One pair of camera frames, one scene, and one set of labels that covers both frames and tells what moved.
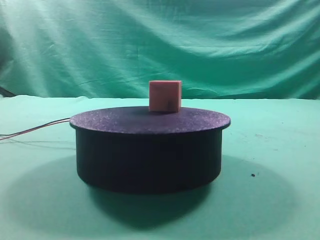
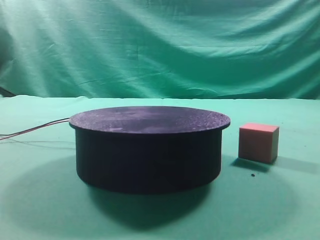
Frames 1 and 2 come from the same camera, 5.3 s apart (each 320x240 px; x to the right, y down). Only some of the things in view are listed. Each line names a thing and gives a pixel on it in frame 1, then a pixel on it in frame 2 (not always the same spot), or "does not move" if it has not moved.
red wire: (65, 120) does not move
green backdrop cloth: (219, 49) does not move
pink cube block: (165, 96) → (259, 142)
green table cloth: (268, 187) does not move
